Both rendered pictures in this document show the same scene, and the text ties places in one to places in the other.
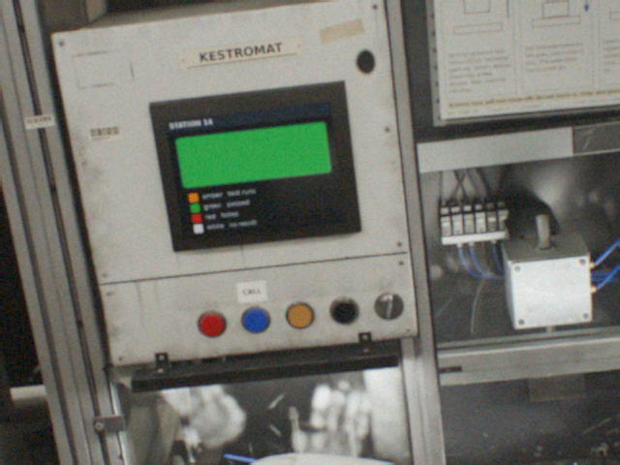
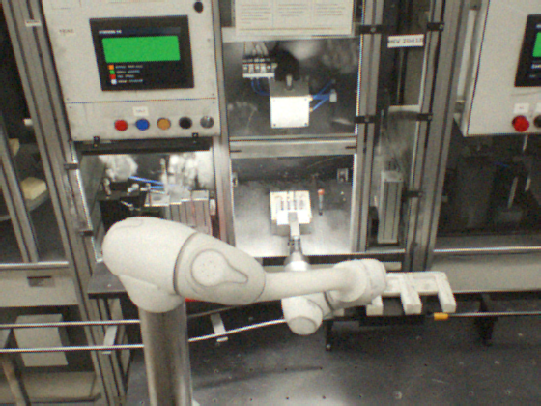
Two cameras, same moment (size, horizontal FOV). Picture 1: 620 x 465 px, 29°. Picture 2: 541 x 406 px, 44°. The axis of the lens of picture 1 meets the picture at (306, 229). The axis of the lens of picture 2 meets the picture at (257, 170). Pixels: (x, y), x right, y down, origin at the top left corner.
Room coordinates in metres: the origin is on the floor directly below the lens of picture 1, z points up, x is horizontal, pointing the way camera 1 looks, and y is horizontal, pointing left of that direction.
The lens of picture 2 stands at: (-0.16, -0.13, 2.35)
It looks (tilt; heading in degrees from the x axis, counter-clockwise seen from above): 34 degrees down; 357
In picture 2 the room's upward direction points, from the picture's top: 2 degrees counter-clockwise
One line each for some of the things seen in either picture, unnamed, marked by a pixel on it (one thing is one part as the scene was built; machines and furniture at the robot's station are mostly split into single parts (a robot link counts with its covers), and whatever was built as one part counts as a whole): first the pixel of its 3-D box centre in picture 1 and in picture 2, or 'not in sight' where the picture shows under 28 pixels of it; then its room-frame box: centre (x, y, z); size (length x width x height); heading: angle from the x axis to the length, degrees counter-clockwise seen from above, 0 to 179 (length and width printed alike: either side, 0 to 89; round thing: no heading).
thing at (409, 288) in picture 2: not in sight; (389, 299); (1.31, -0.61, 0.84); 0.36 x 0.14 x 0.10; 86
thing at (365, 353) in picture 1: (263, 360); (146, 143); (1.47, 0.08, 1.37); 0.36 x 0.04 x 0.04; 86
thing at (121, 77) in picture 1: (248, 168); (141, 46); (1.61, 0.07, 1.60); 0.42 x 0.29 x 0.46; 86
